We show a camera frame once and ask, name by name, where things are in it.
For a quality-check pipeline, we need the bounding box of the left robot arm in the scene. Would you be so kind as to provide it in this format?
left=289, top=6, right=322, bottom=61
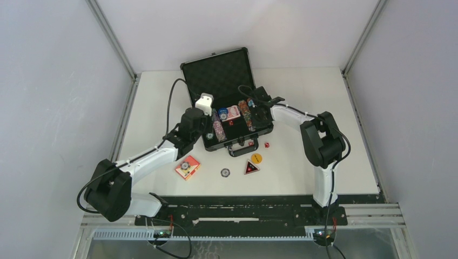
left=77, top=106, right=212, bottom=225

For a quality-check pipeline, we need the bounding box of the blue small blind button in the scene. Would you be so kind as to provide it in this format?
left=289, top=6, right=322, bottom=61
left=218, top=108, right=228, bottom=121

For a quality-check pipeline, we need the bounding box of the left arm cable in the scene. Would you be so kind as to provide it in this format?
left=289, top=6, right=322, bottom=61
left=76, top=78, right=201, bottom=214

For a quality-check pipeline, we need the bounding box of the far right chip row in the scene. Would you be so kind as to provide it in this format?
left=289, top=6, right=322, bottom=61
left=247, top=98, right=255, bottom=107

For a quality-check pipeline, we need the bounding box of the white slotted cable duct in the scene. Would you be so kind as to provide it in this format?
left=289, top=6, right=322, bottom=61
left=92, top=228, right=315, bottom=241

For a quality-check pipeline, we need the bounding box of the red triangular dealer button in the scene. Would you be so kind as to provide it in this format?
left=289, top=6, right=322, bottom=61
left=244, top=160, right=260, bottom=175

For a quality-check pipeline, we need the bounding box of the poker chip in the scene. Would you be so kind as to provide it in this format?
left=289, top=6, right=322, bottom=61
left=220, top=168, right=231, bottom=178
left=180, top=161, right=190, bottom=171

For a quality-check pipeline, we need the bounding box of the inner right chip row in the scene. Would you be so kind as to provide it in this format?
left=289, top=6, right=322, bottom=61
left=238, top=100, right=255, bottom=132

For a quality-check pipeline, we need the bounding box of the left circuit board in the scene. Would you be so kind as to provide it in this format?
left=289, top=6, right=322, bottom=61
left=153, top=230, right=172, bottom=239

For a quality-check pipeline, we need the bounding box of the yellow round button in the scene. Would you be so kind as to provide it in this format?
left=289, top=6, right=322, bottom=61
left=251, top=153, right=262, bottom=164

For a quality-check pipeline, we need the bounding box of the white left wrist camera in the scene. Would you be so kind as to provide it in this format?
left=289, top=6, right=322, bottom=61
left=194, top=93, right=213, bottom=116

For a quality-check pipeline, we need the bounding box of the red playing card box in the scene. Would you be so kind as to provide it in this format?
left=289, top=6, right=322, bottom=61
left=175, top=155, right=201, bottom=181

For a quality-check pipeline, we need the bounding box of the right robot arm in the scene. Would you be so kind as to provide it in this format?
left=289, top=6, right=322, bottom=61
left=238, top=85, right=351, bottom=224

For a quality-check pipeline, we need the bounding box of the purple chip row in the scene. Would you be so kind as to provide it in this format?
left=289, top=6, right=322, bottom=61
left=212, top=109, right=227, bottom=142

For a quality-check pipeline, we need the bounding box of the red card deck in case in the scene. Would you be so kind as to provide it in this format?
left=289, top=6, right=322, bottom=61
left=225, top=105, right=241, bottom=121

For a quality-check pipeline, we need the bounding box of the black poker case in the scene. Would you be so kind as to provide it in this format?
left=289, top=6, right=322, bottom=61
left=180, top=47, right=273, bottom=157

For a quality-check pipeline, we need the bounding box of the right circuit board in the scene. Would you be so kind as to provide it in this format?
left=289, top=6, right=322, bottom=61
left=313, top=230, right=334, bottom=239

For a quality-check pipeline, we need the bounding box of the circuit board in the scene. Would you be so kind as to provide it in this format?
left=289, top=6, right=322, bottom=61
left=153, top=230, right=172, bottom=239
left=313, top=230, right=334, bottom=239

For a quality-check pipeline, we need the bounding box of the black mounting base plate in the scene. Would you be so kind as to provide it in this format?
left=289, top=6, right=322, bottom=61
left=134, top=194, right=385, bottom=237

